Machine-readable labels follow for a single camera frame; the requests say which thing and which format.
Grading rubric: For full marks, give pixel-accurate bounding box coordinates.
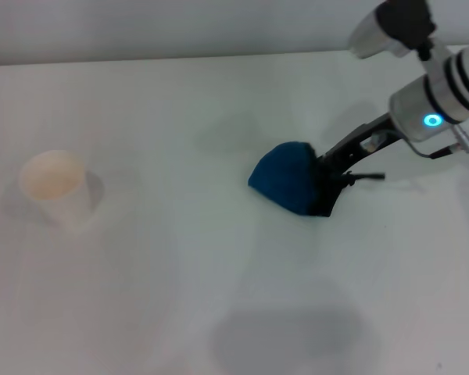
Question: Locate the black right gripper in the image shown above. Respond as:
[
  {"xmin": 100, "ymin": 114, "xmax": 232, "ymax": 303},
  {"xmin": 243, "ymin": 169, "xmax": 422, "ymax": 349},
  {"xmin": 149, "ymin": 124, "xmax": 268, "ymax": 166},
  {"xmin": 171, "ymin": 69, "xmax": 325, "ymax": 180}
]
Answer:
[{"xmin": 315, "ymin": 112, "xmax": 403, "ymax": 177}]

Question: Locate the blue rag with black trim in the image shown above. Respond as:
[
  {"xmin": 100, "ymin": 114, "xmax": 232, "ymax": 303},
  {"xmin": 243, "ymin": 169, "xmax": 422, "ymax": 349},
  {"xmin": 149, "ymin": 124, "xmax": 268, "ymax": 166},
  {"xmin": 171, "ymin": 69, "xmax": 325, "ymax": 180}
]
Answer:
[{"xmin": 248, "ymin": 141, "xmax": 387, "ymax": 218}]

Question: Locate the white paper cup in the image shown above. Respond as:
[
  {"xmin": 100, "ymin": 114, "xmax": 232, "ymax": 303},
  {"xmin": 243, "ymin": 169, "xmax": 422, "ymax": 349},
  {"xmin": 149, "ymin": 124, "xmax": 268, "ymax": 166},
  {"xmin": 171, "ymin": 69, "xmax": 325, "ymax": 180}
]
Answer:
[{"xmin": 18, "ymin": 150, "xmax": 94, "ymax": 232}]

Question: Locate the grey wrist cable with connector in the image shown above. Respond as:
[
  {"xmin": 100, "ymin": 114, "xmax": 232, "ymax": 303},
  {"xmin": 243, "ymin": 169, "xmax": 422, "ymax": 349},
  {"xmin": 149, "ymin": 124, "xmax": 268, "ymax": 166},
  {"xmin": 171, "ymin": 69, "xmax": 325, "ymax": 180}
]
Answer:
[{"xmin": 408, "ymin": 130, "xmax": 469, "ymax": 160}]

